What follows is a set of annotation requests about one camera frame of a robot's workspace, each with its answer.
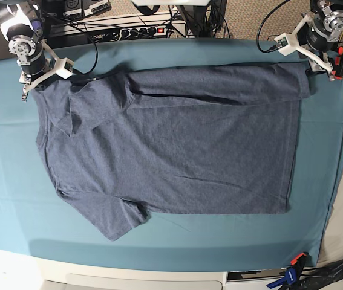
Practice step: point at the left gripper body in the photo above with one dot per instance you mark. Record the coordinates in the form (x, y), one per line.
(319, 46)

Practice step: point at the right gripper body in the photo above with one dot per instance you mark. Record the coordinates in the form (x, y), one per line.
(33, 68)

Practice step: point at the blue-grey T-shirt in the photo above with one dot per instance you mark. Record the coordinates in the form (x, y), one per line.
(193, 140)

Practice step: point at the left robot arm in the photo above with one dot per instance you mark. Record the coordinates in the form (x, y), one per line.
(325, 33)

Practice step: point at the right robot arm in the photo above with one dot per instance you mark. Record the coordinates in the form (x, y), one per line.
(22, 25)

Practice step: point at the orange black clamp top right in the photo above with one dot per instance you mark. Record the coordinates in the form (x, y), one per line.
(338, 64)

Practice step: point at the teal table cloth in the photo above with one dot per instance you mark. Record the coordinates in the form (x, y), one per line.
(36, 222)

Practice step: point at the blue orange clamp bottom right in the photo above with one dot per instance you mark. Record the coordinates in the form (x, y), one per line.
(292, 273)

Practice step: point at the black plastic bag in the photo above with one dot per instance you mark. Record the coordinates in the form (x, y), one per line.
(321, 277)

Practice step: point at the black power strip red switch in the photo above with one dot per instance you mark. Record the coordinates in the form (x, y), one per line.
(142, 33)

